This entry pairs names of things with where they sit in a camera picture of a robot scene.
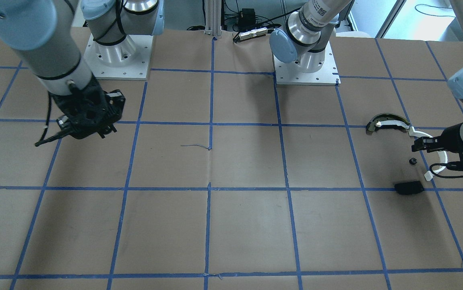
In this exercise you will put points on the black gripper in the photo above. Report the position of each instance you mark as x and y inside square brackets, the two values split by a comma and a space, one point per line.
[450, 138]
[115, 104]

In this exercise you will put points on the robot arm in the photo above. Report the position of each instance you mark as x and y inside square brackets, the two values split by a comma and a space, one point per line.
[39, 32]
[304, 31]

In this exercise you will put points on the white curved plastic part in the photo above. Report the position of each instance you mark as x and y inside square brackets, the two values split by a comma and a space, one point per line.
[442, 154]

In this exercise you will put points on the small black plastic part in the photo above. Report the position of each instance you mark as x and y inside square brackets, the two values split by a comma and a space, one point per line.
[409, 188]

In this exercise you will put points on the olive curved brake shoe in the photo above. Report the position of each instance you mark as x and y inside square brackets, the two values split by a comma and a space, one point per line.
[387, 120]

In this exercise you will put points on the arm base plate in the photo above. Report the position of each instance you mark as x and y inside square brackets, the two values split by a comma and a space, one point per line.
[317, 69]
[128, 60]

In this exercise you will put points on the aluminium frame post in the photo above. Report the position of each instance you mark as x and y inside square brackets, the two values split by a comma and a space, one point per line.
[213, 18]

